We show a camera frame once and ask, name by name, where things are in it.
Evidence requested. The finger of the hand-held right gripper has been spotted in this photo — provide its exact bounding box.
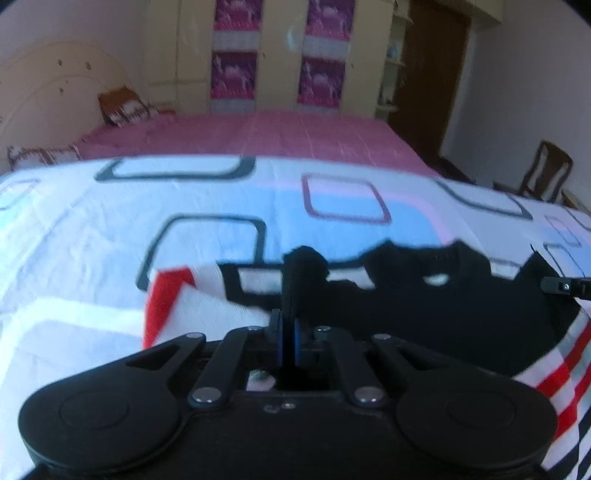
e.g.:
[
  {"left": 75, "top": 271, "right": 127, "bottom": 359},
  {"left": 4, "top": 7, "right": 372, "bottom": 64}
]
[{"left": 541, "top": 275, "right": 591, "bottom": 297}]

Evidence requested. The white brown patterned pillow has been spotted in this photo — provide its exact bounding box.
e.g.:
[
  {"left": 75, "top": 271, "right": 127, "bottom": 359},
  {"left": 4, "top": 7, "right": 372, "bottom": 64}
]
[{"left": 7, "top": 144, "right": 81, "bottom": 171}]

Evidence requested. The dark wooden door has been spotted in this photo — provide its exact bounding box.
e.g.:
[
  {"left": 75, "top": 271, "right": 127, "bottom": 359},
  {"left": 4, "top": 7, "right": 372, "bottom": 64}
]
[{"left": 392, "top": 0, "right": 472, "bottom": 160}]

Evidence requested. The cream wardrobe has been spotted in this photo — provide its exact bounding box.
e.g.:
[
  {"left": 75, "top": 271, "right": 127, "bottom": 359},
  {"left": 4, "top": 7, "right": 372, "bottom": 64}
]
[{"left": 143, "top": 0, "right": 407, "bottom": 118}]

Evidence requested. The cream round headboard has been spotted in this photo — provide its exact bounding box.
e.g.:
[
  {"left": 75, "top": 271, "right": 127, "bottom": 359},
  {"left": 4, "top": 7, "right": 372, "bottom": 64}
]
[{"left": 0, "top": 41, "right": 134, "bottom": 171}]

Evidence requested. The wooden bed frame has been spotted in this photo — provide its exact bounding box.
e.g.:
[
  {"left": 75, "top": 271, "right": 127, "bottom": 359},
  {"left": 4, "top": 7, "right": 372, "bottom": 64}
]
[{"left": 561, "top": 191, "right": 591, "bottom": 215}]

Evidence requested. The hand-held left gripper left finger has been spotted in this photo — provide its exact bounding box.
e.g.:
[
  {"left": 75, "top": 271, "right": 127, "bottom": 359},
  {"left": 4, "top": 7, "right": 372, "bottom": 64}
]
[{"left": 124, "top": 308, "right": 285, "bottom": 411}]

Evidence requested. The white blanket with square print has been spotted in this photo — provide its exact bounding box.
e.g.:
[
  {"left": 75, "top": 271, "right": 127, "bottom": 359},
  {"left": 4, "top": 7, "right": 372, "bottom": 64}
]
[{"left": 0, "top": 154, "right": 591, "bottom": 480}]

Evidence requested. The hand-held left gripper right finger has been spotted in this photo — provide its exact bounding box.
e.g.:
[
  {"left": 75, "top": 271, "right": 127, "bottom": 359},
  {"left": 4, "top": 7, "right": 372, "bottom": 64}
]
[{"left": 293, "top": 318, "right": 445, "bottom": 410}]

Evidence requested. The pink bed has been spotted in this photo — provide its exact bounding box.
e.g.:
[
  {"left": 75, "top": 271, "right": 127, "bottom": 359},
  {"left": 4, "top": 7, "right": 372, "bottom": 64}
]
[{"left": 74, "top": 110, "right": 439, "bottom": 178}]

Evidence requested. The dark wooden chair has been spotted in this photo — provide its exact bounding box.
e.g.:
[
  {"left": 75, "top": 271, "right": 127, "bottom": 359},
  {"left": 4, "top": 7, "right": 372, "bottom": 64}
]
[{"left": 493, "top": 141, "right": 574, "bottom": 204}]

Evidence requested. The cream corner shelf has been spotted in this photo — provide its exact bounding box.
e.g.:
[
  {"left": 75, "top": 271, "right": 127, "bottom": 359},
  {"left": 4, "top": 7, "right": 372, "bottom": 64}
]
[{"left": 376, "top": 0, "right": 413, "bottom": 121}]

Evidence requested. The striped cartoon sweater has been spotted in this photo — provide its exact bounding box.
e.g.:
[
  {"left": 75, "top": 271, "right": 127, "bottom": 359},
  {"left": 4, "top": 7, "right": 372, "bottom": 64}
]
[{"left": 142, "top": 242, "right": 591, "bottom": 480}]

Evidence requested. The purple wall poster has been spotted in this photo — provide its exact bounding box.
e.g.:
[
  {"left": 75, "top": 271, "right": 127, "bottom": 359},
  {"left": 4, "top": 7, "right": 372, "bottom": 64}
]
[
  {"left": 210, "top": 51, "right": 258, "bottom": 101},
  {"left": 305, "top": 0, "right": 355, "bottom": 40},
  {"left": 297, "top": 58, "right": 346, "bottom": 108},
  {"left": 213, "top": 0, "right": 264, "bottom": 32}
]

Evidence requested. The orange patterned pillow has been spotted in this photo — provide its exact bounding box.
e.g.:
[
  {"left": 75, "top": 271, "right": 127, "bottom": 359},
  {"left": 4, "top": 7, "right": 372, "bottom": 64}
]
[{"left": 98, "top": 87, "right": 153, "bottom": 127}]

